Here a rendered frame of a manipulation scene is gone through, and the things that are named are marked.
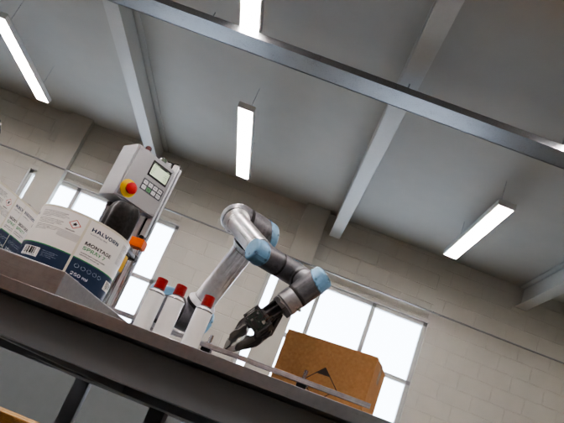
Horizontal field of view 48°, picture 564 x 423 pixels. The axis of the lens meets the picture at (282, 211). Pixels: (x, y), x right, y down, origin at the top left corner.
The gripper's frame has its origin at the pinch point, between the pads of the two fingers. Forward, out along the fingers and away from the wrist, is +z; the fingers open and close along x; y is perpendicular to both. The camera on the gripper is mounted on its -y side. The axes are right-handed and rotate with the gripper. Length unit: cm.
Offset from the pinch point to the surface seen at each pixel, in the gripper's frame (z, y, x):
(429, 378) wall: -171, -569, 22
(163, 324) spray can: 11.1, 8.6, -14.4
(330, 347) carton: -25.8, -14.7, 14.9
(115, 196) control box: 2, 4, -61
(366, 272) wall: -191, -552, -118
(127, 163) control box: -7, 6, -67
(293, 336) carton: -18.9, -16.9, 4.9
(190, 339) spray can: 7.3, 7.7, -6.5
